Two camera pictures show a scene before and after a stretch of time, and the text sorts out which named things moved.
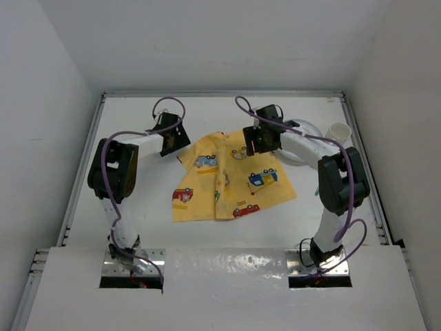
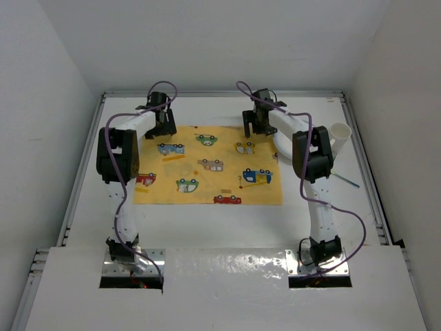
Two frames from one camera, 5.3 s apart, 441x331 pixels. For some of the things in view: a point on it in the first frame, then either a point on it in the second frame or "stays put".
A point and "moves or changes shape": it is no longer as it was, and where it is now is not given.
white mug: [339, 132] stays put
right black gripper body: [257, 134] -> [259, 126]
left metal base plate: [111, 267] stays put
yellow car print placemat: [216, 178] moves or changes shape
